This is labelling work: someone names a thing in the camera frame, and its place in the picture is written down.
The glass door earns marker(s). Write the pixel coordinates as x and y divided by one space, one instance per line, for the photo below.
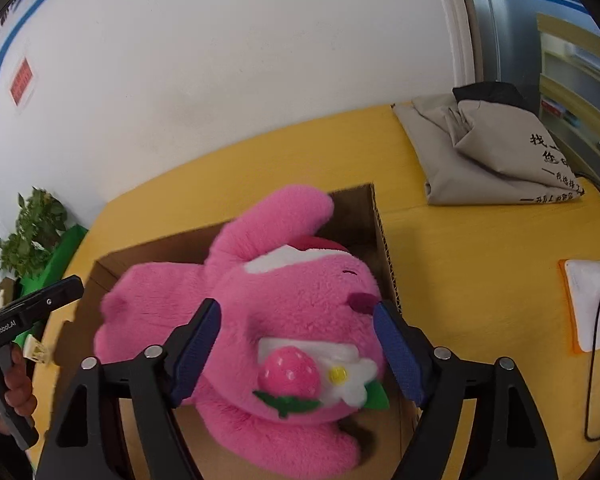
510 35

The beige printed cloth bag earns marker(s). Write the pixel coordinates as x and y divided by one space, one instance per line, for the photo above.
495 160

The green cloth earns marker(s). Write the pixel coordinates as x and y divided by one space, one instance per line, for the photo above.
62 255

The blue wall stripe decal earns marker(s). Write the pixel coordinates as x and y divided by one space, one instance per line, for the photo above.
0 65

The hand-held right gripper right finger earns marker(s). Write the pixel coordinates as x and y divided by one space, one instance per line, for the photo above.
397 347

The red wall notice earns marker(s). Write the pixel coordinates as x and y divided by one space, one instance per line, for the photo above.
21 81

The pink rabbit plush toy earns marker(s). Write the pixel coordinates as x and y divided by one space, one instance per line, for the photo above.
280 300

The green potted plant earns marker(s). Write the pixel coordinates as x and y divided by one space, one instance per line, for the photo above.
30 235

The white paper with orange edge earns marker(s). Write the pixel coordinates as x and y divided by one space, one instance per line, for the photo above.
587 305

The person's left hand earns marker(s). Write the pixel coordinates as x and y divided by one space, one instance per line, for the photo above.
20 385

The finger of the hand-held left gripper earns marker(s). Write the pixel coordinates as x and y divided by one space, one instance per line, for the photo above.
60 292

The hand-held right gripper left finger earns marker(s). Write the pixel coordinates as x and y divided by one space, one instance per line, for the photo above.
195 350

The black cloth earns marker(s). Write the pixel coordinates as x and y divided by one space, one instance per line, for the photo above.
495 92

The cardboard box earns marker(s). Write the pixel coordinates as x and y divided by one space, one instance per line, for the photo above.
365 220

